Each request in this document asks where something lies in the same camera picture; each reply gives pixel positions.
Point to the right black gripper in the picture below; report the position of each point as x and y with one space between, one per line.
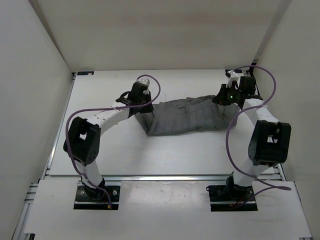
220 99

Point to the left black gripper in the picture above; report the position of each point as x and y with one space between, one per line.
149 108

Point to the grey pleated skirt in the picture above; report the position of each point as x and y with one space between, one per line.
187 115

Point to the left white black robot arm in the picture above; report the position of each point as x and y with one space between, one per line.
84 135

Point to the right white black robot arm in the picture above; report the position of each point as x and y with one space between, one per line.
269 143

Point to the right blue label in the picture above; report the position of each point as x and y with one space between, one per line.
238 71

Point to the blue label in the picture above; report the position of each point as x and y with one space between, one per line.
238 71
85 73

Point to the left blue label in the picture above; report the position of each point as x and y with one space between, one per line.
85 73

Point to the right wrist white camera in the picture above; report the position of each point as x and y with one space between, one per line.
232 76

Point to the wrist white camera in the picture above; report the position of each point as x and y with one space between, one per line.
144 81
232 76

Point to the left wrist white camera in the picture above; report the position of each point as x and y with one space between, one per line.
144 81

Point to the right aluminium frame rail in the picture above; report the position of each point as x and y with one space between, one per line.
279 170

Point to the aluminium frame rail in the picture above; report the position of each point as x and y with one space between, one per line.
19 233
279 170

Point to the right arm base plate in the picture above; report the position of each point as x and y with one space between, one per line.
231 198

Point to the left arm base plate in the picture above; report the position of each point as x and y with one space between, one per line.
92 199

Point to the aluminium front rail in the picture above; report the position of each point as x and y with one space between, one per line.
167 178

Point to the left aluminium frame rail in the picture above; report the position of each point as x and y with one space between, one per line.
19 233

